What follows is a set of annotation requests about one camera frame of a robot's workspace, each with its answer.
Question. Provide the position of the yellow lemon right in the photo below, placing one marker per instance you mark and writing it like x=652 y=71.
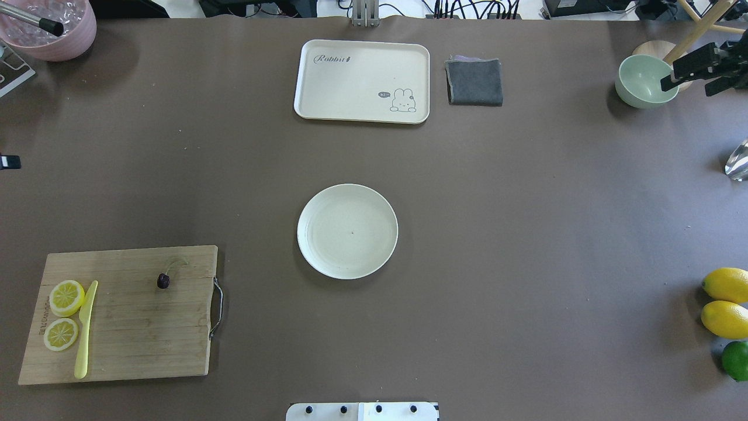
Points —
x=725 y=319

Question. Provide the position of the yellow lemon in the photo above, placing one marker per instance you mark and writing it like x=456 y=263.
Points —
x=726 y=284
x=725 y=319

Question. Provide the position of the lemon slice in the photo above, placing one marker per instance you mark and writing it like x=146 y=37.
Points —
x=66 y=298
x=61 y=334

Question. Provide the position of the pink ice bowl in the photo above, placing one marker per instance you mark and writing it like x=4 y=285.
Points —
x=78 y=22

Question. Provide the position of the white round plate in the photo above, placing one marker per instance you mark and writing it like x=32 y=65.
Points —
x=347 y=231

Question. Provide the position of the white wire cup rack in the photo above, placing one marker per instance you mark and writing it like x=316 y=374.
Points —
x=14 y=70

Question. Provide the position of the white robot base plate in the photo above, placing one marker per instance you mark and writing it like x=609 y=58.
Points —
x=364 y=411

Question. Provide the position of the wooden cutting board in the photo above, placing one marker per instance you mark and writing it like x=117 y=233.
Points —
x=138 y=331

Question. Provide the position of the wooden cup stand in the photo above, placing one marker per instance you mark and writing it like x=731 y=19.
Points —
x=703 y=23

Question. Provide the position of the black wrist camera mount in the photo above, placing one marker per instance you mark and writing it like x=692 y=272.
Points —
x=723 y=66

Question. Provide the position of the lemon slice far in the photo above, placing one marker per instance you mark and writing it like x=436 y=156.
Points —
x=66 y=298

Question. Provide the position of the yellow plastic knife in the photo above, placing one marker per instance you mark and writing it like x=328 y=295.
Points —
x=84 y=316

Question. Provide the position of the lemon slice near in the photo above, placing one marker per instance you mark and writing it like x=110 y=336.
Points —
x=61 y=334

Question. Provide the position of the green lime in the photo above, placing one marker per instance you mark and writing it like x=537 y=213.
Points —
x=734 y=360

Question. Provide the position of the yellow lemon left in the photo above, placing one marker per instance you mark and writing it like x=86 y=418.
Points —
x=726 y=284

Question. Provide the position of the cream rabbit tray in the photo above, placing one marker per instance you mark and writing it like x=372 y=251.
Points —
x=363 y=81

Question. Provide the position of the mint green bowl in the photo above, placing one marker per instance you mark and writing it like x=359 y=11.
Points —
x=639 y=82

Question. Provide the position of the metal scoop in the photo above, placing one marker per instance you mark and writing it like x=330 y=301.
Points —
x=736 y=165

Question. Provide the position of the aluminium frame post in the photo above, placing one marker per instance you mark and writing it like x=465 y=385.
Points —
x=365 y=13

